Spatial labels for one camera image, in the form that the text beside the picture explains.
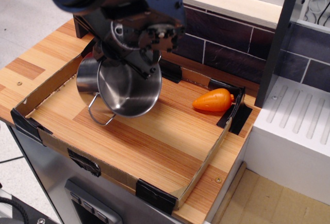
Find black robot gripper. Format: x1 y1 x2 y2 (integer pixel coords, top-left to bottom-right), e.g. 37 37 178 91
93 22 161 79

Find stainless steel pot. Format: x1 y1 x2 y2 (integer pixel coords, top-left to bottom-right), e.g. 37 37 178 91
76 53 162 126

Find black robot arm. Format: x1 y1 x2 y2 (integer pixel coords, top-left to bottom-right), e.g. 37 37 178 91
52 0 186 78

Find orange plastic toy carrot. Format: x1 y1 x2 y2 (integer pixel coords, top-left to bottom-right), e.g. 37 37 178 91
192 88 235 112

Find light wooden shelf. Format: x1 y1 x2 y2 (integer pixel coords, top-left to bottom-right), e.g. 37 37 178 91
183 0 282 29

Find grey oven control panel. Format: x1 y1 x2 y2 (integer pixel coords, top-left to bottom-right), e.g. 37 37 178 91
64 180 123 224

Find white ridged drainboard sink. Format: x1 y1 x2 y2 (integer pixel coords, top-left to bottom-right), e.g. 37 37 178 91
244 77 329 204

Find dark grey left post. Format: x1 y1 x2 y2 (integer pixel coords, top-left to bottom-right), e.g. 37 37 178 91
73 15 92 39

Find dark grey post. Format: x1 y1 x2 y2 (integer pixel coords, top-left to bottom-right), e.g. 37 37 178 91
73 15 92 39
255 0 302 108

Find dark grey right post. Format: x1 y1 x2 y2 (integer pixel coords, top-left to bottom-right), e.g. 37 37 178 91
255 0 302 108

